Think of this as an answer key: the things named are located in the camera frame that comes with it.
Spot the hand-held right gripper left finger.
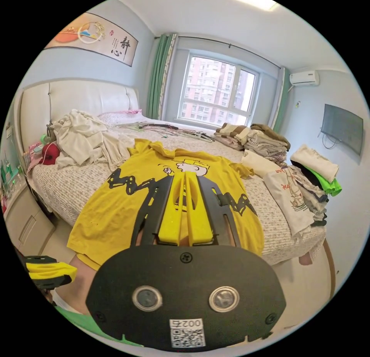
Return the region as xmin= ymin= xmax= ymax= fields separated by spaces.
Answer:
xmin=158 ymin=173 xmax=186 ymax=244

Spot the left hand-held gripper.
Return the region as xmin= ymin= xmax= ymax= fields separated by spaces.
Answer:
xmin=23 ymin=255 xmax=78 ymax=291

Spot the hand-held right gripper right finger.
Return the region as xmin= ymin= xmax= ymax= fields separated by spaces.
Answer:
xmin=186 ymin=173 xmax=214 ymax=245

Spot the yellow short sleeve shirt with print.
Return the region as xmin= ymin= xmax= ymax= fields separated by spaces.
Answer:
xmin=67 ymin=138 xmax=264 ymax=273

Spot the beige nightstand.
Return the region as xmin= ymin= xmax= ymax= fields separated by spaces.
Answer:
xmin=0 ymin=148 xmax=57 ymax=249

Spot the bunch of clothes hangers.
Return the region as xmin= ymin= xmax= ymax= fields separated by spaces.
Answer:
xmin=115 ymin=121 xmax=216 ymax=143

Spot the bed with woven cover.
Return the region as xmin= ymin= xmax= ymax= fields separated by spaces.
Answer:
xmin=13 ymin=79 xmax=329 ymax=267

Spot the pile of beige brown clothes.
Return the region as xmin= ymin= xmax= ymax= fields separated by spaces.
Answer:
xmin=214 ymin=122 xmax=291 ymax=164

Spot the pile of clothes with green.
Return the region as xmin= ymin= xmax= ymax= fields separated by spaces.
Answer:
xmin=240 ymin=144 xmax=343 ymax=237

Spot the pink pillow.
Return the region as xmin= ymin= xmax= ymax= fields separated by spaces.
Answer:
xmin=98 ymin=109 xmax=143 ymax=125

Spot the red cap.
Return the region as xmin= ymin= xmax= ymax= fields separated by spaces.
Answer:
xmin=41 ymin=143 xmax=62 ymax=166

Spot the heap of cream clothes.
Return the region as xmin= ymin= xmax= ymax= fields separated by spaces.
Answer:
xmin=51 ymin=108 xmax=131 ymax=170

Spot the window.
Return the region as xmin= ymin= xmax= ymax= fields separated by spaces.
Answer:
xmin=177 ymin=52 xmax=261 ymax=126

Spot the green curtain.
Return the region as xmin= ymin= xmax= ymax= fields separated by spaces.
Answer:
xmin=146 ymin=33 xmax=177 ymax=120
xmin=272 ymin=66 xmax=291 ymax=134

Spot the white air conditioner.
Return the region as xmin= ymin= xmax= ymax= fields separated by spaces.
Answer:
xmin=289 ymin=70 xmax=321 ymax=87

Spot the wall-mounted television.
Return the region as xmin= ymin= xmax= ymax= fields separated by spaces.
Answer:
xmin=320 ymin=103 xmax=364 ymax=157

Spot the framed wall picture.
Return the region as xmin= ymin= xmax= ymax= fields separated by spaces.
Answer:
xmin=43 ymin=12 xmax=140 ymax=67

